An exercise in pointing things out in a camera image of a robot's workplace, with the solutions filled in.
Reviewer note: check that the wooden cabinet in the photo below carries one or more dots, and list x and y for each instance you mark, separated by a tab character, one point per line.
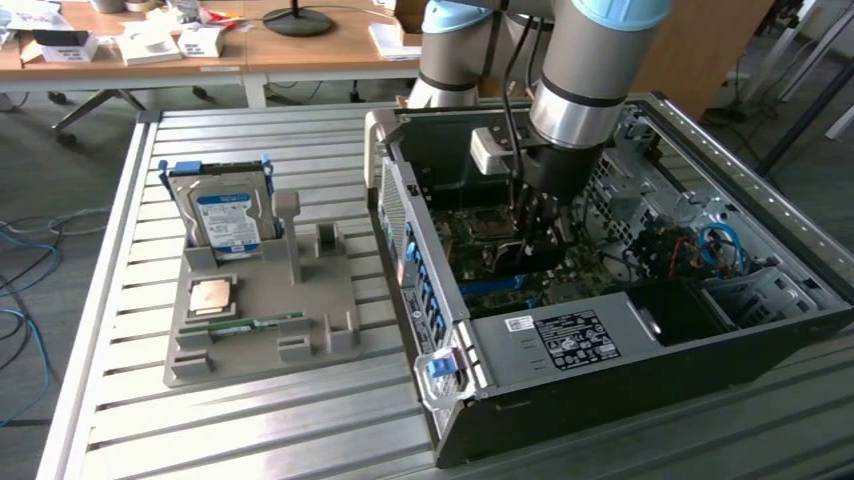
707	50

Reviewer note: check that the metal CPU socket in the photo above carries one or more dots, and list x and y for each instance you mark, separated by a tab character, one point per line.
487	225

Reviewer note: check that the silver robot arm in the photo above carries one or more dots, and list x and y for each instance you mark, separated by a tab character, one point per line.
587	50

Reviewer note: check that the open black PC case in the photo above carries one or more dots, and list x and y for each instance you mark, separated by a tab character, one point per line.
600	410

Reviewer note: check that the open white box black inside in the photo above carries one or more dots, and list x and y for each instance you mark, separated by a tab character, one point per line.
66	52

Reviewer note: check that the white box with round insert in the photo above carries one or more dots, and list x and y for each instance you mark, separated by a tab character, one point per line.
129	50

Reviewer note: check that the white booklet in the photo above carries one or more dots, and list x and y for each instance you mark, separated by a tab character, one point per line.
393	45

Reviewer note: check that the green RAM stick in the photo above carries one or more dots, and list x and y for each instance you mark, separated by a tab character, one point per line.
233	326

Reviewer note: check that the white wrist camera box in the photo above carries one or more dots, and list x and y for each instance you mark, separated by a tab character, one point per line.
489	152

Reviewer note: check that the silver CPU chip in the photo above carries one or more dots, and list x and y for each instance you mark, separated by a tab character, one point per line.
209	296

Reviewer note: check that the blue expansion slot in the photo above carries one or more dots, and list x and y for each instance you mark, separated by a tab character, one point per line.
487	287

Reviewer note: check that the gray power supply unit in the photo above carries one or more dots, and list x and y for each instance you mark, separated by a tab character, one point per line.
520	350

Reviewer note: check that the black round lamp base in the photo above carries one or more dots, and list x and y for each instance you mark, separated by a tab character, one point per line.
296	22

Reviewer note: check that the loose white papers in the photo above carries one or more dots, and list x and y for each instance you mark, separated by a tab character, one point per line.
33	20

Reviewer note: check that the gray printed parts rack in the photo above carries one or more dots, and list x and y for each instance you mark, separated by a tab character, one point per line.
313	300

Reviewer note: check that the green motherboard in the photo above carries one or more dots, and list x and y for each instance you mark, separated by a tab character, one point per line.
587	280

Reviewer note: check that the tape roll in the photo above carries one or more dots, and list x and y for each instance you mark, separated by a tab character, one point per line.
140	5

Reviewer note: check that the dark metal frame bar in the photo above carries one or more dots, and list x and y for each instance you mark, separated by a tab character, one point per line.
803	97

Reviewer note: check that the wooden desk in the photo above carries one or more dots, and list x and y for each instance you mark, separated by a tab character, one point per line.
100	70
320	50

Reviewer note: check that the gray cup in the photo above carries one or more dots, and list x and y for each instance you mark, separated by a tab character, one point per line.
106	5

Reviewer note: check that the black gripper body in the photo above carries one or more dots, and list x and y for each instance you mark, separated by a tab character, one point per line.
563	172

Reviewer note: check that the hard disk in blue carrier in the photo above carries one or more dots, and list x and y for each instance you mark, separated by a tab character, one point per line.
226	215

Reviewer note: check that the black Nvidia graphics card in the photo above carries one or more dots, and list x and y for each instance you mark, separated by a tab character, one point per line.
527	262

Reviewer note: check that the white box with label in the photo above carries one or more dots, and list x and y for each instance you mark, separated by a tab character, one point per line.
206	40

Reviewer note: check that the blue case latch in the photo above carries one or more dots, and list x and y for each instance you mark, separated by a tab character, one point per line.
441	367

